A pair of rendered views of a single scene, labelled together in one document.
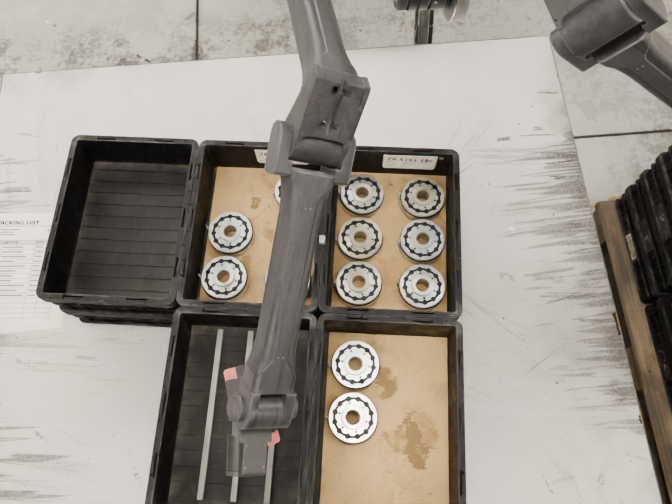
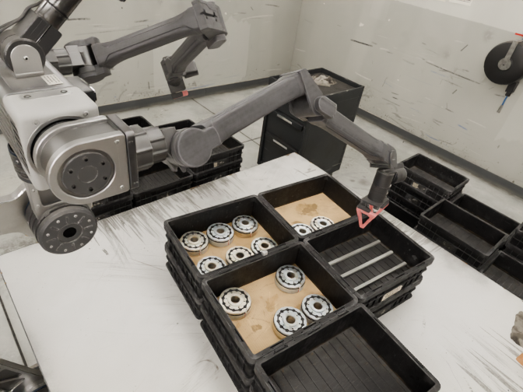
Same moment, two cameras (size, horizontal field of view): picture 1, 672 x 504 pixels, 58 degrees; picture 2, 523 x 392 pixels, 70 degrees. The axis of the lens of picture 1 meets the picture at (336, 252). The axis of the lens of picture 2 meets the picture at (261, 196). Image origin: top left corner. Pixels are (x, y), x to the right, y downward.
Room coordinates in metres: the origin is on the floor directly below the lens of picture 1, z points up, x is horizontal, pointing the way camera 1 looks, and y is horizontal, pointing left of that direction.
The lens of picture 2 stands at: (1.14, 0.64, 1.83)
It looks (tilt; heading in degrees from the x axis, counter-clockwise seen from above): 36 degrees down; 225
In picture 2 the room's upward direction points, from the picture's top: 9 degrees clockwise
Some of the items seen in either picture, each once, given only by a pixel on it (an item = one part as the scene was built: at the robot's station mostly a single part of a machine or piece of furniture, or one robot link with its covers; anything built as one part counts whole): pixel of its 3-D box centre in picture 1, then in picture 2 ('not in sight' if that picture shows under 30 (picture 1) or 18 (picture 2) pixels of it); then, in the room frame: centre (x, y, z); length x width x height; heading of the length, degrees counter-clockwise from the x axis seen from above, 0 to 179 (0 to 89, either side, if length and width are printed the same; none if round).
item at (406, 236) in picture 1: (422, 239); (220, 232); (0.50, -0.20, 0.86); 0.10 x 0.10 x 0.01
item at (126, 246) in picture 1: (130, 226); (342, 386); (0.56, 0.47, 0.87); 0.40 x 0.30 x 0.11; 175
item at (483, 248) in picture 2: not in sight; (447, 252); (-0.89, 0.23, 0.37); 0.40 x 0.30 x 0.45; 92
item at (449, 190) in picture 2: not in sight; (421, 197); (-1.28, -0.18, 0.37); 0.40 x 0.30 x 0.45; 92
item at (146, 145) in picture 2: not in sight; (138, 148); (0.89, 0.04, 1.45); 0.09 x 0.08 x 0.12; 92
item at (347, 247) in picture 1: (360, 237); (240, 256); (0.51, -0.06, 0.86); 0.10 x 0.10 x 0.01
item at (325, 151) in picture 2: not in sight; (306, 134); (-1.05, -1.18, 0.45); 0.60 x 0.45 x 0.90; 2
